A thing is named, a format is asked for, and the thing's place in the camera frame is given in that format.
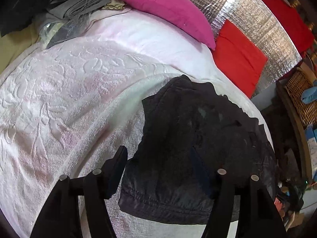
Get black jacket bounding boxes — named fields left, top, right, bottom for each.
left=118, top=76, right=276, bottom=225

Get grey folded clothes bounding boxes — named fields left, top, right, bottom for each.
left=48, top=0, right=111, bottom=19

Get black clothes pile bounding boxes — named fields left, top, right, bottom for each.
left=1, top=0, right=50, bottom=36

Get blue and white boxes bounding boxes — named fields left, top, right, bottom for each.
left=305, top=124, right=317, bottom=182

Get white textured bedspread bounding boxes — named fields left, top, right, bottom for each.
left=1, top=10, right=265, bottom=237

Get wicker basket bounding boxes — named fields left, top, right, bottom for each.
left=284, top=68, right=317, bottom=127

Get light blue cloth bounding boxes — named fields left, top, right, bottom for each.
left=301, top=80, right=317, bottom=104

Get red square cushion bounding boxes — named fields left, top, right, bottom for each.
left=212, top=20, right=268, bottom=98

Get red cloth on headboard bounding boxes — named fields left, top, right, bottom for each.
left=262, top=0, right=314, bottom=55

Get silver foil insulation sheet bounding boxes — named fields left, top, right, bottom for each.
left=190, top=0, right=302, bottom=95

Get magenta pillow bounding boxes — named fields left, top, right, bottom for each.
left=122, top=0, right=216, bottom=50

